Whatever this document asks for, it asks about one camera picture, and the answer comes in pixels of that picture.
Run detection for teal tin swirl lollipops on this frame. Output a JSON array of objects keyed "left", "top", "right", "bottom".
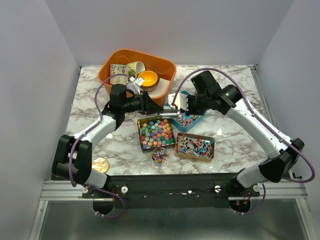
[{"left": 168, "top": 90, "right": 207, "bottom": 133}]

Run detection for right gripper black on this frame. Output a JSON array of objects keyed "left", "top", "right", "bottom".
[{"left": 179, "top": 93, "right": 210, "bottom": 117}]

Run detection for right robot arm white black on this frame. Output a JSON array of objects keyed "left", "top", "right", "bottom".
[{"left": 187, "top": 69, "right": 305, "bottom": 196}]

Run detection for pale green mug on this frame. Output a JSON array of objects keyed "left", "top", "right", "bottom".
[{"left": 127, "top": 61, "right": 146, "bottom": 78}]

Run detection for gold tin round lollipops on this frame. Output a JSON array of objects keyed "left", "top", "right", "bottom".
[{"left": 174, "top": 132, "right": 215, "bottom": 163}]

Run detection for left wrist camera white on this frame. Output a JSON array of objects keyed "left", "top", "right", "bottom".
[{"left": 128, "top": 76, "right": 145, "bottom": 91}]

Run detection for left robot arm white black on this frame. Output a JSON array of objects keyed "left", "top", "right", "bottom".
[{"left": 51, "top": 84, "right": 163, "bottom": 198}]

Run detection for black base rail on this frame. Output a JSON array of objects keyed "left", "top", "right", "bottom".
[{"left": 83, "top": 173, "right": 260, "bottom": 214}]

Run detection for orange plastic bin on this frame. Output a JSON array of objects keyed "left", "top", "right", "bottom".
[{"left": 98, "top": 49, "right": 177, "bottom": 106}]

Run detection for yellow inside dark cup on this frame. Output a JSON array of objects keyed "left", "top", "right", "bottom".
[{"left": 138, "top": 70, "right": 160, "bottom": 92}]

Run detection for clear glass bowl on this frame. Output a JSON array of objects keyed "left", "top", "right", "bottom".
[{"left": 151, "top": 147, "right": 169, "bottom": 167}]

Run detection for gold tin star candies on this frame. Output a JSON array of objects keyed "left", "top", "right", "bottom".
[{"left": 137, "top": 116, "right": 176, "bottom": 153}]

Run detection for metal scoop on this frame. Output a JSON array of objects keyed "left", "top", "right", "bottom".
[{"left": 157, "top": 105, "right": 182, "bottom": 119}]

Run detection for illustrated white mug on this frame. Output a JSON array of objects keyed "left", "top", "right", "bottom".
[{"left": 110, "top": 64, "right": 129, "bottom": 86}]

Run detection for right aluminium frame rail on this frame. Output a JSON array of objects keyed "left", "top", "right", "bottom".
[{"left": 264, "top": 180, "right": 308, "bottom": 200}]

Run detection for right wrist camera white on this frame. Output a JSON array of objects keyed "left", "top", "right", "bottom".
[{"left": 168, "top": 92, "right": 189, "bottom": 111}]

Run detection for aluminium frame rail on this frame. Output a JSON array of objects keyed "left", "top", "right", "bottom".
[
  {"left": 264, "top": 180, "right": 308, "bottom": 200},
  {"left": 40, "top": 180, "right": 83, "bottom": 201}
]

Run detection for gold round lid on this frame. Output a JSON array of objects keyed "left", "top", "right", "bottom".
[{"left": 92, "top": 157, "right": 110, "bottom": 174}]

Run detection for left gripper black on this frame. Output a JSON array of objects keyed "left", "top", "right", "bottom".
[{"left": 121, "top": 90, "right": 164, "bottom": 115}]

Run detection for lavender cup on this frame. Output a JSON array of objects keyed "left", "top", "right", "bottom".
[{"left": 126, "top": 82, "right": 144, "bottom": 95}]

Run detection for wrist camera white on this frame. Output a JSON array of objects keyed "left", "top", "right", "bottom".
[
  {"left": 128, "top": 76, "right": 145, "bottom": 91},
  {"left": 168, "top": 92, "right": 189, "bottom": 111}
]

